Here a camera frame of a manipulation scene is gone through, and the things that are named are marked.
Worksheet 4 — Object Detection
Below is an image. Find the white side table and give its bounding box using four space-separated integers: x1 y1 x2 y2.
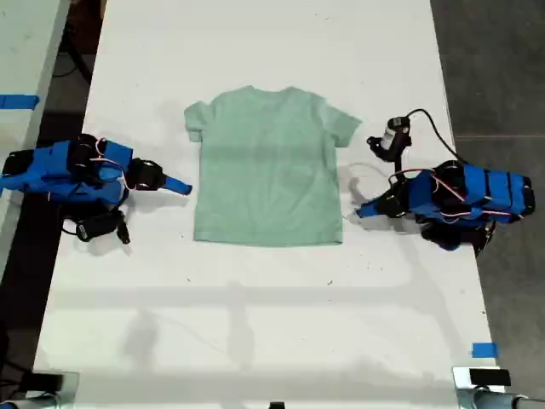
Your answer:
0 0 72 274

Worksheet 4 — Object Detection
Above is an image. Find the black floor cable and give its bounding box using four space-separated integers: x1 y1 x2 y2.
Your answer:
53 25 93 80

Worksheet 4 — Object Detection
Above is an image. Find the small black box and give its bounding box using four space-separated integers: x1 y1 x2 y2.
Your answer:
30 372 66 392
468 368 512 388

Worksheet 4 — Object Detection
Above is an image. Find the black camera box white label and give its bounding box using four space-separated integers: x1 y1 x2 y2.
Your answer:
367 116 413 164

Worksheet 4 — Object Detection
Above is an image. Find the white metal bracket plate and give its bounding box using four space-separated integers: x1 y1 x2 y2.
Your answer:
451 366 513 409

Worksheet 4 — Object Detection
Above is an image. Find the long blue tape strip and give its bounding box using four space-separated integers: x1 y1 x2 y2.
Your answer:
0 94 40 111

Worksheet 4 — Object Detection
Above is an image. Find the small blue tape piece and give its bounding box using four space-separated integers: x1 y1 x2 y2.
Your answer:
471 342 499 360

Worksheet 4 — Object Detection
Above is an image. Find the pale green T-shirt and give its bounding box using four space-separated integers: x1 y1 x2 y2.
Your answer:
183 84 364 248

